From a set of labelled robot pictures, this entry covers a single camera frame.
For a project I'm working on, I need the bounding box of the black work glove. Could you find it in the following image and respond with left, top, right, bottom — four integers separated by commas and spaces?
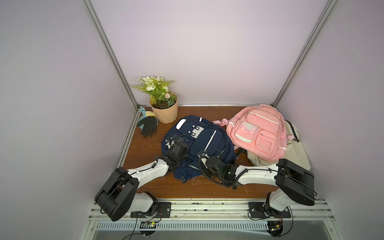
137, 116, 158, 137

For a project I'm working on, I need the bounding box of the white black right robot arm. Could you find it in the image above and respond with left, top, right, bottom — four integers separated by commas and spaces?
198, 151, 318, 219

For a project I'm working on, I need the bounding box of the corner aluminium profile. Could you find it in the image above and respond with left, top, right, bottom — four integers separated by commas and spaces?
271, 0, 339, 108
82, 0, 140, 110

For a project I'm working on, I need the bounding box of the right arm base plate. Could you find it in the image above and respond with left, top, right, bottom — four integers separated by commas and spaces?
248, 202, 292, 219

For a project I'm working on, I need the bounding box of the navy blue backpack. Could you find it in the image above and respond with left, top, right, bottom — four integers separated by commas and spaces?
161, 115, 237, 183

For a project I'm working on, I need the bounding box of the aluminium mounting rail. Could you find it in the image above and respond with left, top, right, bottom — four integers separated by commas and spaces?
88, 197, 335, 222

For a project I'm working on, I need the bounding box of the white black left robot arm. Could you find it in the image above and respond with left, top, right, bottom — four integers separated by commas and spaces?
95, 139, 188, 222

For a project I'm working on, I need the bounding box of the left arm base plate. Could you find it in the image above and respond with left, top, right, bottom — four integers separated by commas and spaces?
130, 202, 172, 220

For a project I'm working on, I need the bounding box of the left circuit board with cable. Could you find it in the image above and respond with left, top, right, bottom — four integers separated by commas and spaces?
123, 220, 161, 240

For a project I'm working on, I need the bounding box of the left corner aluminium profile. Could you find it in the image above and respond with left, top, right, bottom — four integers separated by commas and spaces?
82, 0, 140, 110

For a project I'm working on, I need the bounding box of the cream canvas backpack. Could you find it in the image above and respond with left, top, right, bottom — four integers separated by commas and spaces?
238, 121, 311, 186

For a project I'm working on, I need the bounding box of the green white artificial plant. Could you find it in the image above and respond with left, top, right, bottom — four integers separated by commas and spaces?
132, 76, 178, 110

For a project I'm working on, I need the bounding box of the right corner aluminium profile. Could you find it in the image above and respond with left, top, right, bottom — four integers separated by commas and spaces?
271, 0, 339, 108

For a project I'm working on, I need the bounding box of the pink backpack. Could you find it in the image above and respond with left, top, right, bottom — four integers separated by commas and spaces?
213, 105, 290, 162

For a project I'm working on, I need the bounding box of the terracotta flower pot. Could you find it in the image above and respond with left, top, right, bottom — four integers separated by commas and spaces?
150, 92, 179, 124

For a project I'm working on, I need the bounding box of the circuit board with cable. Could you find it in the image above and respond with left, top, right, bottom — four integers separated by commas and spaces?
267, 221, 294, 238
123, 220, 161, 240

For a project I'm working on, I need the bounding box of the yellow sponge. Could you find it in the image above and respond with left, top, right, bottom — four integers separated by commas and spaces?
145, 111, 157, 118

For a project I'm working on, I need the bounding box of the right circuit board with cable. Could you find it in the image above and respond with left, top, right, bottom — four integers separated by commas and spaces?
267, 221, 294, 238

